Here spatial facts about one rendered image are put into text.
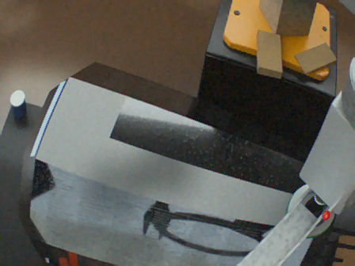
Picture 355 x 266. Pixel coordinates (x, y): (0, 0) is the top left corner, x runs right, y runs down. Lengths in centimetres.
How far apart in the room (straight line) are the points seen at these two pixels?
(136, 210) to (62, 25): 172
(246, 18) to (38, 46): 137
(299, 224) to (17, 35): 226
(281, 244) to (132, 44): 183
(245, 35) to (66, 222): 105
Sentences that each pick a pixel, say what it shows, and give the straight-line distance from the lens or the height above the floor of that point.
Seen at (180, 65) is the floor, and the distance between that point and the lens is 344.
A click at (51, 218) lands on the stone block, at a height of 72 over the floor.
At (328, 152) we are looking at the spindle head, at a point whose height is 140.
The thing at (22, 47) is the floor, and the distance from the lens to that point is 361.
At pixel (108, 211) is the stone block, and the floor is 80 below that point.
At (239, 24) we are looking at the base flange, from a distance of 267.
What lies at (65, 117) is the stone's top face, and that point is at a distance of 228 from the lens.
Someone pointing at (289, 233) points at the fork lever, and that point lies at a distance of 201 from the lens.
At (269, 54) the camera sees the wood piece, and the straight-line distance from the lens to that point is 254.
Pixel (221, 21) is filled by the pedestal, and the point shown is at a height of 74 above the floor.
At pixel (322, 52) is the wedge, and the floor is 82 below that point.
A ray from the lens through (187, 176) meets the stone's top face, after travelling 218.
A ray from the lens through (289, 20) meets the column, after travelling 259.
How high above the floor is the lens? 283
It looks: 61 degrees down
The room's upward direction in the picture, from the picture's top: 9 degrees clockwise
